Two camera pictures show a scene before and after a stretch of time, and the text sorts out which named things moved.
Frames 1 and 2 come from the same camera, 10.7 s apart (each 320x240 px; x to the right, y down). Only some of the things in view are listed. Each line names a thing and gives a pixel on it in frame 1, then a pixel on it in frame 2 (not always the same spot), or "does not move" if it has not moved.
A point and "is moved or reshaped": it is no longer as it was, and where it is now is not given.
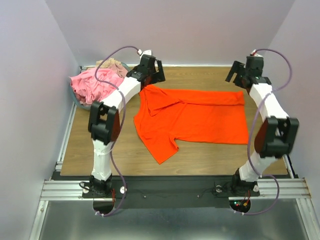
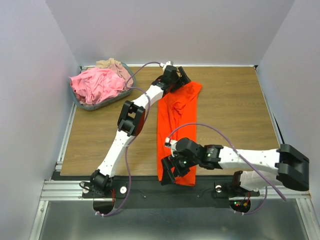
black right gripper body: x=238 y=75 to x=172 y=167
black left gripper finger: x=159 y=76 to x=183 y=80
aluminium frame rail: x=63 y=190 does not move
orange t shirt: x=164 y=115 is moved or reshaped
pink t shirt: x=87 y=89 does not move
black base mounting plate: x=171 y=193 does not move
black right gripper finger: x=239 y=68 to x=167 y=177
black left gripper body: x=151 y=73 to x=172 y=82
